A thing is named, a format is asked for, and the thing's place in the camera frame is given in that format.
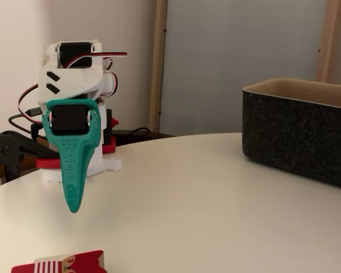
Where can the light wooden post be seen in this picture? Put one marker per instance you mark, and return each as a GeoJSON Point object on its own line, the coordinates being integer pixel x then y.
{"type": "Point", "coordinates": [157, 71]}
{"type": "Point", "coordinates": [328, 42]}

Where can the black clamp with red pad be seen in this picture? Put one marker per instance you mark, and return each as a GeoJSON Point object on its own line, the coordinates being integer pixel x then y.
{"type": "Point", "coordinates": [8, 148]}
{"type": "Point", "coordinates": [109, 128]}

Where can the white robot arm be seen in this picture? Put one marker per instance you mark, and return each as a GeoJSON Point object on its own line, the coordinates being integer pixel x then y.
{"type": "Point", "coordinates": [74, 79]}

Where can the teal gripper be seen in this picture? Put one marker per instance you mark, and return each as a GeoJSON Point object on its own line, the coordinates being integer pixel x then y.
{"type": "Point", "coordinates": [69, 119]}

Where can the red-topped wooden block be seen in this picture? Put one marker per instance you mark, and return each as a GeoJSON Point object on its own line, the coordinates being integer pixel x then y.
{"type": "Point", "coordinates": [82, 261]}

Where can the dark grey felt box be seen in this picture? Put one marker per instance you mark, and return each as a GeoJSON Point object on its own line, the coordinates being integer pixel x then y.
{"type": "Point", "coordinates": [287, 136]}

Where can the grey panel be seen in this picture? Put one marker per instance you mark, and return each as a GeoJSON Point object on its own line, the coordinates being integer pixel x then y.
{"type": "Point", "coordinates": [244, 42]}

